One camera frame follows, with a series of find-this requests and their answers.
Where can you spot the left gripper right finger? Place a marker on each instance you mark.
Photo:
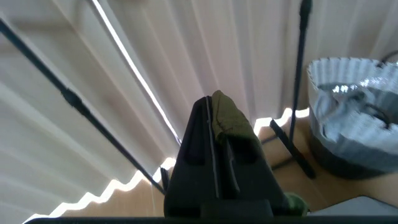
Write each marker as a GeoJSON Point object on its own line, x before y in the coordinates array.
{"type": "Point", "coordinates": [248, 177]}

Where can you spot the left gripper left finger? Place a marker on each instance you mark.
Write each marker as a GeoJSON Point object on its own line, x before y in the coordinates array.
{"type": "Point", "coordinates": [189, 180]}

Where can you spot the green printed shirt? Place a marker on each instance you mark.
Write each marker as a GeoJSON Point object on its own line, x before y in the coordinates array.
{"type": "Point", "coordinates": [230, 115]}

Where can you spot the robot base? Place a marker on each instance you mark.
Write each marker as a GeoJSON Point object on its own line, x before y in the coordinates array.
{"type": "Point", "coordinates": [367, 207]}

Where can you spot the black clothes rack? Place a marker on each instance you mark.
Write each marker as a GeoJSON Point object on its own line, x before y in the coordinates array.
{"type": "Point", "coordinates": [73, 99]}

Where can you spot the white laundry basket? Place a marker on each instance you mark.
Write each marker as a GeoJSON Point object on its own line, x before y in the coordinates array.
{"type": "Point", "coordinates": [342, 70]}

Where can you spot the beige curtain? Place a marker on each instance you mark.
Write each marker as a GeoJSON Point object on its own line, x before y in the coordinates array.
{"type": "Point", "coordinates": [217, 46]}

